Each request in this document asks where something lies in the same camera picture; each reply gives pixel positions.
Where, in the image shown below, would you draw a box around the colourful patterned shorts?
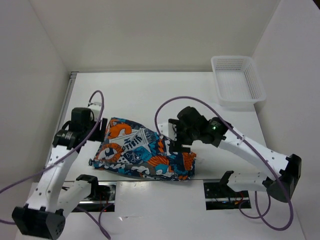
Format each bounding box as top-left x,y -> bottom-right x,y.
88,117 -> 197,181

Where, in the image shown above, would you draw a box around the white plastic basket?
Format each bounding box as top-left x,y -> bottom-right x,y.
211,55 -> 266,108

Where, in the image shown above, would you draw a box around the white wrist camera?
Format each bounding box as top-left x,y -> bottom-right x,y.
157,122 -> 177,141
87,102 -> 103,120

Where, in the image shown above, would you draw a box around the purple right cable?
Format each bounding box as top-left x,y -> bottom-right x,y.
154,96 -> 294,231

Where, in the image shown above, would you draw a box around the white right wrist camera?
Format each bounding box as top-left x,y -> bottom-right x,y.
157,122 -> 177,141

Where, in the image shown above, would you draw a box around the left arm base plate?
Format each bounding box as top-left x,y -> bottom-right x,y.
72,181 -> 117,213

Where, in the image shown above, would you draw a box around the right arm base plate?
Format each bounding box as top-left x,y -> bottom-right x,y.
203,180 -> 252,211

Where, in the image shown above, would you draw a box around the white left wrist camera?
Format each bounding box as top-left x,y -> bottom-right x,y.
87,102 -> 103,120

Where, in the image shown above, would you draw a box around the purple cable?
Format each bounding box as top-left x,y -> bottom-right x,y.
0,90 -> 112,240
154,96 -> 294,231

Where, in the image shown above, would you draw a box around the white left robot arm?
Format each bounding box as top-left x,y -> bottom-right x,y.
11,104 -> 108,240

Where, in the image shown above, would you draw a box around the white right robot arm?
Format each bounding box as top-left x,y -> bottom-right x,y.
159,106 -> 302,203

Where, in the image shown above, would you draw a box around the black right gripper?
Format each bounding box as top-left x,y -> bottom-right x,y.
168,118 -> 198,153

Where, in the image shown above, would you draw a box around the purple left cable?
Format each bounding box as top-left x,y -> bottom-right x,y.
0,90 -> 112,240

